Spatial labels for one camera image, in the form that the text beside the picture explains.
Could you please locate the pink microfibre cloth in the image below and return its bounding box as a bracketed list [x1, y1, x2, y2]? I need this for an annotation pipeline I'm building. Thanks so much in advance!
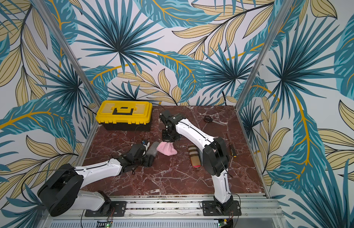
[157, 142, 177, 156]

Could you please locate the tan round object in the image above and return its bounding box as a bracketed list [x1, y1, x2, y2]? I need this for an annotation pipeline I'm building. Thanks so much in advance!
[188, 145, 201, 169]

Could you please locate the grey fabric eyeglass case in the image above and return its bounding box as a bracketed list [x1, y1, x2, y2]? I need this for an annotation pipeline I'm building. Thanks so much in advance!
[146, 142, 160, 158]

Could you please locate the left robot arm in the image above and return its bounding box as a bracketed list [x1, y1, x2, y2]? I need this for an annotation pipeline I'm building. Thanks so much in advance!
[37, 142, 159, 217]

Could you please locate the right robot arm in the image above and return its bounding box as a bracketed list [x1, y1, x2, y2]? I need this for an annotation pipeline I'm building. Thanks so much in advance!
[160, 116, 232, 204]

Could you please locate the yellow black toolbox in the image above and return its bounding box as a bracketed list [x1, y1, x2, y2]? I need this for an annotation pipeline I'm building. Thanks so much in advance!
[96, 100, 153, 132]

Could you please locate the black yellow screwdriver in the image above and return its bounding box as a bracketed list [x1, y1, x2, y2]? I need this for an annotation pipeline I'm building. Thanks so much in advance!
[229, 144, 237, 158]

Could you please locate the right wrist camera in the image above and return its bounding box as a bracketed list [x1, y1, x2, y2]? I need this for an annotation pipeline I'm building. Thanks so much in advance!
[159, 110, 185, 125]

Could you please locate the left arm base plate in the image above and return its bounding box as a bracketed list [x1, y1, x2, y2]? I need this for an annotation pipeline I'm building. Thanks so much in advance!
[85, 201, 127, 217]

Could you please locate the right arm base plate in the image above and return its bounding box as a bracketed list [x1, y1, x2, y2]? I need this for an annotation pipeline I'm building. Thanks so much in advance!
[200, 200, 242, 217]

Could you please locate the aluminium front rail frame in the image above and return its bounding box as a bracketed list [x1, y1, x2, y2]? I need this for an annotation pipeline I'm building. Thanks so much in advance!
[38, 193, 289, 228]

